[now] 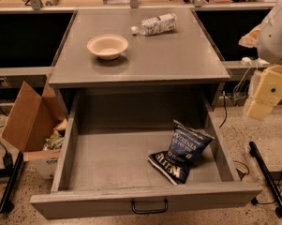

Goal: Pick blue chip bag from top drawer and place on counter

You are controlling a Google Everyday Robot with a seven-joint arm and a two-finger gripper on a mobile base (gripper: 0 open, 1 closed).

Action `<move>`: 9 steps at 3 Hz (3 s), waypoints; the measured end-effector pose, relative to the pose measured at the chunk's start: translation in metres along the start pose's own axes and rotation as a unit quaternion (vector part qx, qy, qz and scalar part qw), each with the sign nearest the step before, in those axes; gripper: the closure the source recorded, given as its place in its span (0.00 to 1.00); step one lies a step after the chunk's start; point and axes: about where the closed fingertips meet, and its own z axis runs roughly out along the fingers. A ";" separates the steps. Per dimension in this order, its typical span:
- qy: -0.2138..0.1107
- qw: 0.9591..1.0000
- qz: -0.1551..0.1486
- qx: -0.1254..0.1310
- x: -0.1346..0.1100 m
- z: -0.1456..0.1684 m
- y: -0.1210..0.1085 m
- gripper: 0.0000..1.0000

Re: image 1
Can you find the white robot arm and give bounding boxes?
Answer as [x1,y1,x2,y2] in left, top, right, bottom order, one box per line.
[239,0,282,121]

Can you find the brown cardboard box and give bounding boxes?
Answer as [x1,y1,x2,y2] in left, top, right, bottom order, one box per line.
[2,81,66,179]

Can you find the black stand leg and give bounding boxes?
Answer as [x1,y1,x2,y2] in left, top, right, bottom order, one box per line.
[249,142,282,218]
[0,152,23,214]

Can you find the open grey top drawer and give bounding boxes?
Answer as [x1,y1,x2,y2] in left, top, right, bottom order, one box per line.
[30,89,261,219]

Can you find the black stand leg left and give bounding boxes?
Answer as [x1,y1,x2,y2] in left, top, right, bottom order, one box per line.
[0,152,23,214]

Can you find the clear plastic water bottle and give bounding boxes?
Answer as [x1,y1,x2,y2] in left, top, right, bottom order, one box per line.
[131,13,177,37]

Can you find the blue chip bag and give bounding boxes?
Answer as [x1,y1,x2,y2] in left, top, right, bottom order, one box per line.
[148,120,214,185]

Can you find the grey cabinet counter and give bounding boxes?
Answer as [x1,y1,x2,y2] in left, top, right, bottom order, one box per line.
[50,7,230,88]

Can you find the beige paper bowl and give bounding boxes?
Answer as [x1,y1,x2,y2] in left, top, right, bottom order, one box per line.
[87,35,128,60]

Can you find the black power adapter cable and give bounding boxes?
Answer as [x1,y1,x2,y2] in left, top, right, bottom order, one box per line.
[0,125,15,171]

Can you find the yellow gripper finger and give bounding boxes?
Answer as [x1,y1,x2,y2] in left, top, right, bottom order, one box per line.
[245,65,282,121]
[238,25,260,48]

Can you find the green packaged items in box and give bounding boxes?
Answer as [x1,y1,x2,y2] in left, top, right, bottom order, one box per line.
[43,119,67,151]

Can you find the black stand leg right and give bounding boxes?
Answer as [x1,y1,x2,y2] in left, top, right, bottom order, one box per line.
[249,142,282,218]

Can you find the black drawer handle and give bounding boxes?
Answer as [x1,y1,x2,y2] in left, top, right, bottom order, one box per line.
[131,200,169,215]

